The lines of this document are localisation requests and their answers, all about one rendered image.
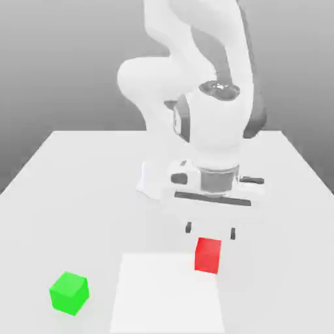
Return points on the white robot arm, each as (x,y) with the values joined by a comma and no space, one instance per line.
(214,122)

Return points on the small green cube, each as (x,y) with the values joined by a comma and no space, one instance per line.
(68,293)

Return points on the small red cube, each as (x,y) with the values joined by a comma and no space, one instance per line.
(207,257)

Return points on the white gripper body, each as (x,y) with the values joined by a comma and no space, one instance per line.
(208,207)

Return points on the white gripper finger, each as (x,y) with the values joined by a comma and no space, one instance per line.
(188,227)
(232,233)

